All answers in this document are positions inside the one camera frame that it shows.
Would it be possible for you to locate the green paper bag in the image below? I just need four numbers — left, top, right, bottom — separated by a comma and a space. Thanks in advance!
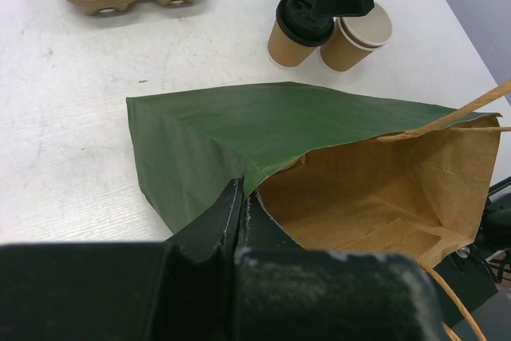
125, 79, 511, 341

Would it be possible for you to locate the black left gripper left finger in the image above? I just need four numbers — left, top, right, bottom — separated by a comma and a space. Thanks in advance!
165, 179, 244, 265

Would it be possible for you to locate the black plastic cup lid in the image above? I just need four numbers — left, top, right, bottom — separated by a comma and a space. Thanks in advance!
275, 0, 335, 47

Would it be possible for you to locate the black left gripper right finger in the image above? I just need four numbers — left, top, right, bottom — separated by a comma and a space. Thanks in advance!
237, 199, 304, 255

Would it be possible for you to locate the single brown paper cup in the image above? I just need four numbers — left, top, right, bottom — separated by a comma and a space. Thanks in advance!
267, 22, 319, 67

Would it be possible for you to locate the brown paper cup stack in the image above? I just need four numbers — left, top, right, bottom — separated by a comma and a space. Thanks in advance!
320, 3, 393, 72

